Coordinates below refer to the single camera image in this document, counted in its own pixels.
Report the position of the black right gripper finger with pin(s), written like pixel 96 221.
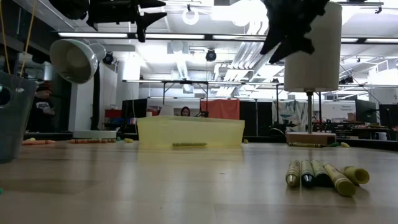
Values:
pixel 273 43
pixel 295 48

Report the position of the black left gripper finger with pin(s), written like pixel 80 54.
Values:
pixel 152 18
pixel 150 3

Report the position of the yellow translucent plastic bin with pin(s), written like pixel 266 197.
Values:
pixel 192 130

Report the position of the white shade wooden base lamp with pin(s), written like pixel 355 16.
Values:
pixel 314 56

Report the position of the black round ceiling unit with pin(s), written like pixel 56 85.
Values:
pixel 211 55
pixel 108 58

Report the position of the white gooseneck desk lamp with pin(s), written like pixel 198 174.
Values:
pixel 74 60

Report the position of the black partition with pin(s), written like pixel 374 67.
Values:
pixel 255 115

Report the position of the red partition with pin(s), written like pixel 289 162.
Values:
pixel 220 109

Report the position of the black monitor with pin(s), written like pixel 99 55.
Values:
pixel 365 110
pixel 134 109
pixel 388 115

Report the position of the person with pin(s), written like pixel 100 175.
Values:
pixel 185 111
pixel 43 105

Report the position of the dark blue tipped crayon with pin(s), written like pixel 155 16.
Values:
pixel 308 175

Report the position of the dark green crayon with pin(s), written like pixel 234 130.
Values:
pixel 321 175

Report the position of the yellow hollow crayon stub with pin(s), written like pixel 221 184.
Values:
pixel 357 175

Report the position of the grey translucent plastic tray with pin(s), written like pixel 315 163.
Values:
pixel 12 124

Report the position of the black metal workbench frame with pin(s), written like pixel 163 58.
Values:
pixel 186 82

